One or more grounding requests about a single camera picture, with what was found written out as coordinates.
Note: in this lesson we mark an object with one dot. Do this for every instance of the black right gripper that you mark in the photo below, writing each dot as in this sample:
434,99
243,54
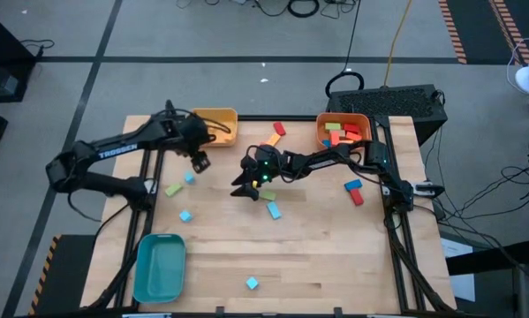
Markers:
266,165

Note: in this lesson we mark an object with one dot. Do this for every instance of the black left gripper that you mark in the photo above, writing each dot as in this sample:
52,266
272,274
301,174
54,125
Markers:
195,134

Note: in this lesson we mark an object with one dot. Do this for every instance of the light blue long block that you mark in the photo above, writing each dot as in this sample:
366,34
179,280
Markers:
274,210

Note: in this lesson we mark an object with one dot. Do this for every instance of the small light blue cube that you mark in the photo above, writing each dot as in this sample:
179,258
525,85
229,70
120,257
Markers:
251,283
189,178
185,216

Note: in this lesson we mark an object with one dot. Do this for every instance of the tan wooden long block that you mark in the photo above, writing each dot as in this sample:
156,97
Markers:
342,132

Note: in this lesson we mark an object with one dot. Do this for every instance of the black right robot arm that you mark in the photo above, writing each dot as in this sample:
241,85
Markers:
326,161

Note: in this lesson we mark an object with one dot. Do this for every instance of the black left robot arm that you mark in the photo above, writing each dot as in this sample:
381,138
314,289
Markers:
114,148

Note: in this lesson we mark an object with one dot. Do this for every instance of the yellow plastic bin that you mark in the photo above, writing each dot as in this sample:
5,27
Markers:
224,132

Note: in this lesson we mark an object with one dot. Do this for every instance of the light green long block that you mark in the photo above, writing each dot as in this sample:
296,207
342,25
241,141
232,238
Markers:
174,190

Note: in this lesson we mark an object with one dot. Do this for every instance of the dark red long block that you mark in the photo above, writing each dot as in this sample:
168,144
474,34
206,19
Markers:
279,128

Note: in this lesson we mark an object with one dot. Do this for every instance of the teal plastic bin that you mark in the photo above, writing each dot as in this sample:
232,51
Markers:
158,269

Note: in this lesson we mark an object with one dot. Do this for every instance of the orange plastic bin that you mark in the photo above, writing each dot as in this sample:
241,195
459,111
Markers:
366,128

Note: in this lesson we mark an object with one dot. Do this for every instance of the black perforated computer case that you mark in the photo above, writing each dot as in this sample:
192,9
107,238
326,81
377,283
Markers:
387,103

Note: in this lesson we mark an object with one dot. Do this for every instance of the black mat yellow striped edge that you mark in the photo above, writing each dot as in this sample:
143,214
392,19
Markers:
65,274

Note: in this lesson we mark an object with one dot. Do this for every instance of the black cabinet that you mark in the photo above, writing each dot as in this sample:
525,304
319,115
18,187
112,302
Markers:
3,48

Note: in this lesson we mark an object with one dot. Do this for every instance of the white paper sheet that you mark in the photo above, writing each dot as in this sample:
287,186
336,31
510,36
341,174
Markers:
463,287

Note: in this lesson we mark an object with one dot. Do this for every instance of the black stand bar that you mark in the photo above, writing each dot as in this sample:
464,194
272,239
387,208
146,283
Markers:
489,258

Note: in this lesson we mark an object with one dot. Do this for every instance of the black mat orange striped edge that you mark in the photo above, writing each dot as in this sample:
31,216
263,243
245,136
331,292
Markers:
478,26

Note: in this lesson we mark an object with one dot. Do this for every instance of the white round device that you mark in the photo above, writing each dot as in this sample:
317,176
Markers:
528,79

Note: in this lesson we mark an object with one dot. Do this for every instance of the black aluminium table frame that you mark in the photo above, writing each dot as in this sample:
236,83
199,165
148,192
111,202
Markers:
268,118

